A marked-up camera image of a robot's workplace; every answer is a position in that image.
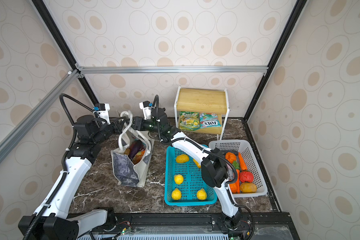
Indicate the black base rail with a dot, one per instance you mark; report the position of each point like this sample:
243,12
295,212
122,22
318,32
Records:
205,226

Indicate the silver aluminium frame bar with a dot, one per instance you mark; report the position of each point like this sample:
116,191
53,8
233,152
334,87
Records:
173,70
14,137

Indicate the white wire wooden shelf rack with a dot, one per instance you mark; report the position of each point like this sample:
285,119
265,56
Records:
204,101

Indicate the cream canvas grocery bag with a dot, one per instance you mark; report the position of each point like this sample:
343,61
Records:
124,170

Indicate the teal Fox's candy bag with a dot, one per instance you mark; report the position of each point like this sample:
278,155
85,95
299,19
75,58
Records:
209,120

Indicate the orange fruits candy bag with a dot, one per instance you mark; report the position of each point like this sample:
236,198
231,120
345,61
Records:
138,157

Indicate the yellow lemon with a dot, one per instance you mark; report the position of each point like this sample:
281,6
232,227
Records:
176,194
178,179
202,195

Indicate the brown potato front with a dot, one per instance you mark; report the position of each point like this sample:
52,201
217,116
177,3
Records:
247,188

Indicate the orange front white basket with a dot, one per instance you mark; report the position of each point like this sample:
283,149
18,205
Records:
235,188

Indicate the teal plastic basket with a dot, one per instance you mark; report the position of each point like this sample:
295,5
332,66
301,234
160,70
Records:
193,181

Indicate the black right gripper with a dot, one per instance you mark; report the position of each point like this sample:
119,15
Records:
137,120

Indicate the yellow lemon front left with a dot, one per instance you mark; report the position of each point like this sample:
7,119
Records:
176,194

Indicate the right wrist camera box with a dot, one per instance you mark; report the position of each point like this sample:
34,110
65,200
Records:
150,111

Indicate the orange carrot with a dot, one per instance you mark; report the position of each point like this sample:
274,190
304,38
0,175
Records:
237,180
242,163

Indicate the orange back white basket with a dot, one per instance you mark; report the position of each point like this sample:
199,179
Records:
231,157

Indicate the red knobbly fruit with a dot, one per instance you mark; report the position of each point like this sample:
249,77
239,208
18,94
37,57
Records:
246,177

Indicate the yellow lemon front right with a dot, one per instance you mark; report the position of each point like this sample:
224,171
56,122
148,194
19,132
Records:
202,195

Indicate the yellow lemon middle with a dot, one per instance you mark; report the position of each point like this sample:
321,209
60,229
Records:
178,179

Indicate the yellow pear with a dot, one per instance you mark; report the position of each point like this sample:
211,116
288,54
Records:
197,164

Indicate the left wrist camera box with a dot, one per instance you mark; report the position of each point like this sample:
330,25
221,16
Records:
102,111

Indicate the orange white basket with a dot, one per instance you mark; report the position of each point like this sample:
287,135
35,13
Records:
235,188
231,157

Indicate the green lemon candy bag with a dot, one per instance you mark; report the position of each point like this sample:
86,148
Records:
189,121

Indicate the silver aluminium frame bar left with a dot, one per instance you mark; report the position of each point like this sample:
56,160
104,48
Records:
14,137

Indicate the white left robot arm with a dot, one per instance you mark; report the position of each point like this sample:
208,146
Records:
50,221

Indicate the white plastic basket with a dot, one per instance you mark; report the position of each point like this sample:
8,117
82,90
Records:
244,148

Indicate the yellow mango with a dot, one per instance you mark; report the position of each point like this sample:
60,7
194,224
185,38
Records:
182,159

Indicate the orange carrot back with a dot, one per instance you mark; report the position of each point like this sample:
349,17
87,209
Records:
242,163

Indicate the dark purple eggplant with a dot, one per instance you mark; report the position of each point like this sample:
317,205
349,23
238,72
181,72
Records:
135,148

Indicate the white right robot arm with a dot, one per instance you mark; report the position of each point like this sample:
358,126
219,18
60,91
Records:
213,172

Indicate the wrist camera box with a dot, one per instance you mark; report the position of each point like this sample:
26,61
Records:
102,111
150,111

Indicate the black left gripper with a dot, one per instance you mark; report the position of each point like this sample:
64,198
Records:
115,123

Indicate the silver aluminium frame bar back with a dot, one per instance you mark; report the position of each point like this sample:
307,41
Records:
173,70

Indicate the orange carrot front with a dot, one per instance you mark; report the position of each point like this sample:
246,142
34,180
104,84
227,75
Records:
237,180

